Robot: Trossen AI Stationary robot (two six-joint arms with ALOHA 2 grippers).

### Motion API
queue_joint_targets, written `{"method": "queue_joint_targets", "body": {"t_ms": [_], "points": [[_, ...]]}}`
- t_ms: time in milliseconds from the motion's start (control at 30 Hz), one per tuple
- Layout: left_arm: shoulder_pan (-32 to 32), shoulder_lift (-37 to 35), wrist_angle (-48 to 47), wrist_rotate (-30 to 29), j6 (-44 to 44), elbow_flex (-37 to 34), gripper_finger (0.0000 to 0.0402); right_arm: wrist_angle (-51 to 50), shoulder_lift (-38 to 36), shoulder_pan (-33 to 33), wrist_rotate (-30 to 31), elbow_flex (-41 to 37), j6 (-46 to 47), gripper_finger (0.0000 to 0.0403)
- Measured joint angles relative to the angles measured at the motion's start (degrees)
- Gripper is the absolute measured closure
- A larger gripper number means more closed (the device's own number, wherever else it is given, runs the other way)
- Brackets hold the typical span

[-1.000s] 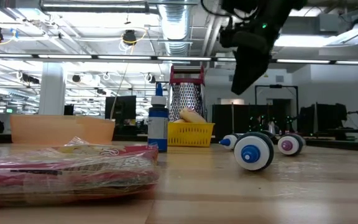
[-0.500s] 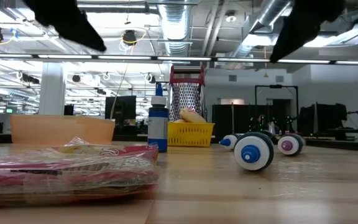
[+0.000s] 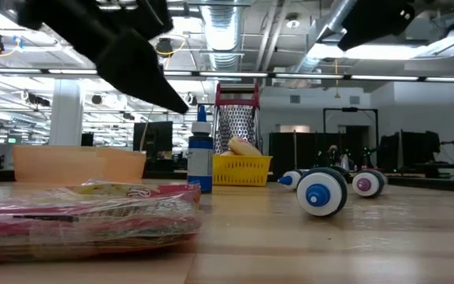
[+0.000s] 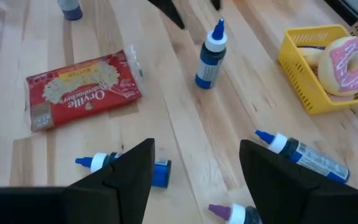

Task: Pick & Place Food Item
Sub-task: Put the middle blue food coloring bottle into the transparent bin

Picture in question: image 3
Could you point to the blue ink dropper bottle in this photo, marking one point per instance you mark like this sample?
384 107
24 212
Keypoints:
290 179
200 158
321 193

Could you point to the black computer monitor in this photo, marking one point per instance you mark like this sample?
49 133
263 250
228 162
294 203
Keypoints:
156 138

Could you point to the pink frosted toy donut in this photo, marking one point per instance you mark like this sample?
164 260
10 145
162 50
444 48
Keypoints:
244 146

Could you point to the red popcorn packet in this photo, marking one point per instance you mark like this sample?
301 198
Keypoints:
93 225

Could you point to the long led light bar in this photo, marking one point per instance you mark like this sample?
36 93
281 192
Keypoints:
290 75

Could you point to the black gantry frame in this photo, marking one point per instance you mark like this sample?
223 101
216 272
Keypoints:
349 109

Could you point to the black partition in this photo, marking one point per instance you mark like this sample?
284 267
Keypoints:
282 154
408 150

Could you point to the orange translucent plastic bin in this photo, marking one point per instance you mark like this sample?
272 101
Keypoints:
73 163

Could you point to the yellow perforated plastic basket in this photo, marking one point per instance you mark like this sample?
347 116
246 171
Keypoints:
243 170

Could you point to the white building column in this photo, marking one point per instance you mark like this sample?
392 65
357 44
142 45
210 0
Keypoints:
65 114

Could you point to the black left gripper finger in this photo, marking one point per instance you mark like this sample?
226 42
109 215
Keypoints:
132 67
148 17

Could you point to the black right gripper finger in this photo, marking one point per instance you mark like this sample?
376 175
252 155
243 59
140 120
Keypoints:
376 19

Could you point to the silver ventilation duct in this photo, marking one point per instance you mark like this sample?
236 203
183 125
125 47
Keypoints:
329 21
223 35

